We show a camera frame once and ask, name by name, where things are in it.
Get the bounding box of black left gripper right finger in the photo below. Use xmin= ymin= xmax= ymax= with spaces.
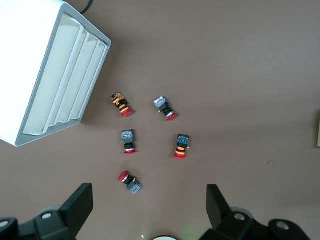
xmin=199 ymin=184 xmax=311 ymax=240

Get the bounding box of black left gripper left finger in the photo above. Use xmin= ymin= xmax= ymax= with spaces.
xmin=0 ymin=183 xmax=94 ymax=240

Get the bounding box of red button blue body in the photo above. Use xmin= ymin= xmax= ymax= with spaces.
xmin=117 ymin=170 xmax=142 ymax=195
xmin=120 ymin=129 xmax=138 ymax=155
xmin=153 ymin=95 xmax=179 ymax=122

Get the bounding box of red button orange ringed neck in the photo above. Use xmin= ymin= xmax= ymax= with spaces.
xmin=173 ymin=133 xmax=190 ymax=160

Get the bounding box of red button orange clear body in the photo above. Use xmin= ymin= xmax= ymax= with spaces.
xmin=109 ymin=91 xmax=133 ymax=118

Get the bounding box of white slotted organizer box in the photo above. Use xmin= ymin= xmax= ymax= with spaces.
xmin=0 ymin=0 xmax=113 ymax=149

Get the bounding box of brown table cover sheet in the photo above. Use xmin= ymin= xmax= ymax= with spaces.
xmin=0 ymin=0 xmax=320 ymax=240

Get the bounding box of black looped floor cable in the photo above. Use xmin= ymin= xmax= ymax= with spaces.
xmin=80 ymin=0 xmax=95 ymax=15

